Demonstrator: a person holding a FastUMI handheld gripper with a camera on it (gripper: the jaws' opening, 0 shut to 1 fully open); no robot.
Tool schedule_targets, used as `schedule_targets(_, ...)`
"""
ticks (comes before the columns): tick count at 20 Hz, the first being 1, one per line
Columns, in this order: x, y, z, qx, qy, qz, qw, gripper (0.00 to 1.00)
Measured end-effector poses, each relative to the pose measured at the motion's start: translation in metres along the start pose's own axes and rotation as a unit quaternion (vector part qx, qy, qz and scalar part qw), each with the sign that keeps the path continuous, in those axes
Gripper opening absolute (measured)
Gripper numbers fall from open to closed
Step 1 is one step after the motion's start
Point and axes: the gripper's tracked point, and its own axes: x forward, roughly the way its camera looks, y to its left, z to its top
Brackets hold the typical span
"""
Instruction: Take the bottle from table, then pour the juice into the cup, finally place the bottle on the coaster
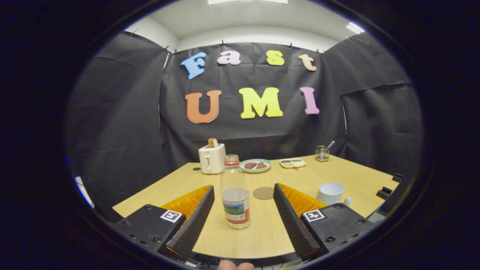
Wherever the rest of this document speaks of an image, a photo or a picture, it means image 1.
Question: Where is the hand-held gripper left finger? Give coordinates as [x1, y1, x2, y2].
[112, 184, 215, 262]

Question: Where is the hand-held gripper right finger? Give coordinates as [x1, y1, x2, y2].
[274, 183, 375, 262]

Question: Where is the clear plastic juice bottle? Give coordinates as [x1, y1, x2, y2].
[220, 154, 251, 230]

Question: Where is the round brown coaster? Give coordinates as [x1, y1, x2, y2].
[253, 187, 275, 200]

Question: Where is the white cup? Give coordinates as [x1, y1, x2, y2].
[315, 182, 352, 208]

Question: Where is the wooden table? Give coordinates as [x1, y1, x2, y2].
[112, 154, 400, 259]

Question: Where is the white divided food tray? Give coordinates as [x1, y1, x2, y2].
[279, 158, 306, 169]

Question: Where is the white toaster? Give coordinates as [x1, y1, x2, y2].
[198, 143, 227, 174]

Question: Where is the pale green plate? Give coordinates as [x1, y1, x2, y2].
[239, 159, 272, 173]

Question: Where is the black backdrop cloth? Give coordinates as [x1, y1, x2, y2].
[66, 32, 424, 222]

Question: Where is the long ceiling light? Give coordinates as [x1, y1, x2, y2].
[207, 0, 288, 5]

